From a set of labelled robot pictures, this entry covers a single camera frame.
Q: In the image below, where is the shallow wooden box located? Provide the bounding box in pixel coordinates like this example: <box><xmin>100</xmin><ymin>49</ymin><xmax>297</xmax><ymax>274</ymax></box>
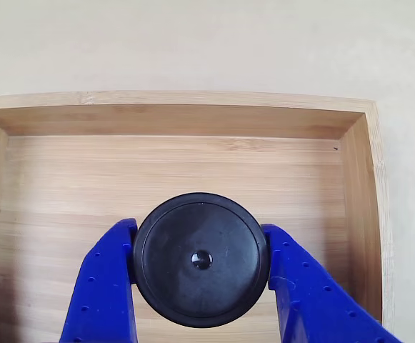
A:
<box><xmin>0</xmin><ymin>90</ymin><xmax>396</xmax><ymax>343</ymax></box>

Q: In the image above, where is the black cylinder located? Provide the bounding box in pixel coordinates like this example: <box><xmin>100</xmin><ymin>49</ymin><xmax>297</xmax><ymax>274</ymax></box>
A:
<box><xmin>131</xmin><ymin>192</ymin><xmax>274</xmax><ymax>329</ymax></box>

